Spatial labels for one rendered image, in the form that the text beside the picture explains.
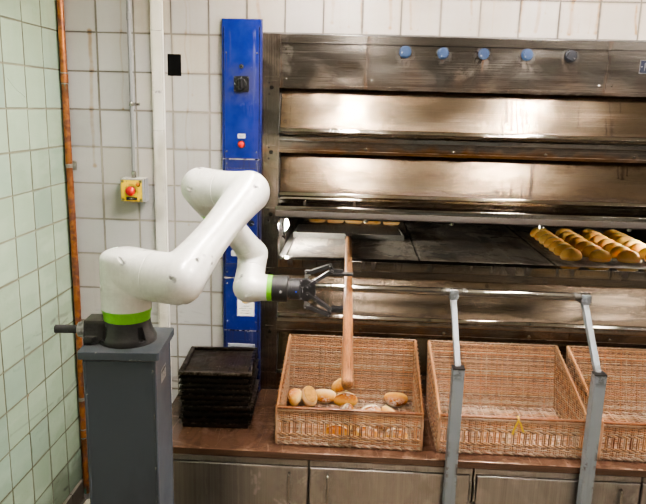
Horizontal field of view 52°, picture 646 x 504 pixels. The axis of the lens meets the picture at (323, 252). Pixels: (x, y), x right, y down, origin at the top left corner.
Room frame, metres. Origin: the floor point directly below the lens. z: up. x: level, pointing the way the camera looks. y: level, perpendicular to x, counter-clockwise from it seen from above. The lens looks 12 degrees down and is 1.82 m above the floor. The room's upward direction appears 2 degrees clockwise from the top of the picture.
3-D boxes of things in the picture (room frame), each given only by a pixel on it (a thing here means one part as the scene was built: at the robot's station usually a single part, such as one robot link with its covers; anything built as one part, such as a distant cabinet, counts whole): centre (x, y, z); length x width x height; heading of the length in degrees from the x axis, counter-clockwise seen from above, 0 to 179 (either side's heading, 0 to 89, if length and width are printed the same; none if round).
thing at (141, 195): (2.78, 0.79, 1.46); 0.10 x 0.07 x 0.10; 87
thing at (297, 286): (2.25, 0.07, 1.20); 0.09 x 0.07 x 0.08; 87
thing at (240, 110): (3.73, 0.30, 1.07); 1.93 x 0.16 x 2.15; 177
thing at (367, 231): (3.44, -0.13, 1.20); 0.55 x 0.36 x 0.03; 88
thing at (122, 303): (1.69, 0.50, 1.36); 0.16 x 0.13 x 0.19; 68
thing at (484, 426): (2.49, -0.72, 0.72); 0.56 x 0.49 x 0.28; 88
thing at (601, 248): (3.17, -1.31, 1.21); 0.61 x 0.48 x 0.06; 177
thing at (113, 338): (1.70, 0.57, 1.23); 0.26 x 0.15 x 0.06; 91
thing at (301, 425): (2.52, -0.12, 0.72); 0.56 x 0.49 x 0.28; 87
